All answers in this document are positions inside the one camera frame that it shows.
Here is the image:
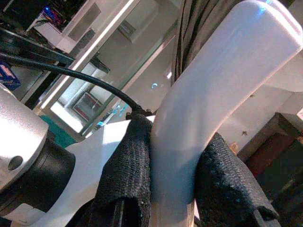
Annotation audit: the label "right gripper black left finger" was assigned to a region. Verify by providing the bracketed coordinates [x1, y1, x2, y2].
[91, 114, 154, 227]

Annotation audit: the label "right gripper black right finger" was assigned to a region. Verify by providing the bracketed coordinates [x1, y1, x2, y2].
[194, 131, 280, 227]

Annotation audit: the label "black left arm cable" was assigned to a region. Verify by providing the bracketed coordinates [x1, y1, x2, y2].
[0, 53, 152, 118]

